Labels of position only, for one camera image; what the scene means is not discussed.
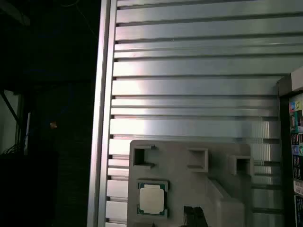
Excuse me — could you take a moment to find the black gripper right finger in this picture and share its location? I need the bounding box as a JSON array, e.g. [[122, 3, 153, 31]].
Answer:
[[193, 206, 209, 227]]

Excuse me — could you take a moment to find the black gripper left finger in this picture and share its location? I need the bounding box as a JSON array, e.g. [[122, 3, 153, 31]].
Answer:
[[183, 205, 195, 227]]

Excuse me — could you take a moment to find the silver green CPU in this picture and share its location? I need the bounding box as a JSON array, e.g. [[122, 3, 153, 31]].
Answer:
[[137, 181, 169, 215]]

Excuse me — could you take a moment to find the grey plastic parts rack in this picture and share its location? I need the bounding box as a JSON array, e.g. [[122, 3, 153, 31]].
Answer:
[[126, 139, 255, 227]]

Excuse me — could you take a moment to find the black open PC case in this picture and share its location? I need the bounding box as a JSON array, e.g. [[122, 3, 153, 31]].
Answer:
[[276, 67, 303, 227]]

